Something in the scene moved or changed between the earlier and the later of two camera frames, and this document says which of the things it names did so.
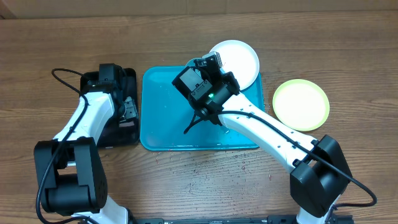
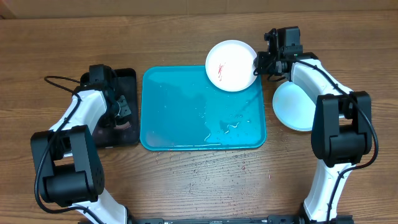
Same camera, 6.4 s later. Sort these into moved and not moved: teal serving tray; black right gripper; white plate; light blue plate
Moved: light blue plate; black right gripper
Not moved: teal serving tray; white plate
